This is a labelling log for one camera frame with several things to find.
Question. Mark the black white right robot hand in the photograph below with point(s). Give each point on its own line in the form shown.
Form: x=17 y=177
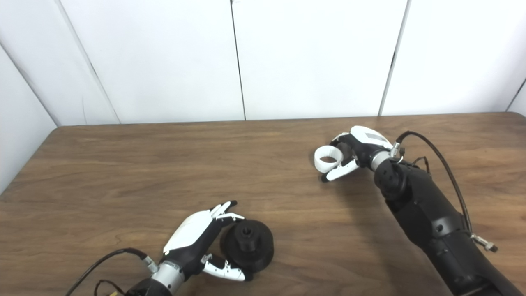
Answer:
x=367 y=144

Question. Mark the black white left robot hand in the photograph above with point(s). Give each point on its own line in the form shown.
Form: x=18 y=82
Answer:
x=193 y=234

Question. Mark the round black part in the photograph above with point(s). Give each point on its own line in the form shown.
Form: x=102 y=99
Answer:
x=254 y=246

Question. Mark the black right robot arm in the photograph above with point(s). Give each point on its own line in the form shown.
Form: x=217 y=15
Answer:
x=435 y=218

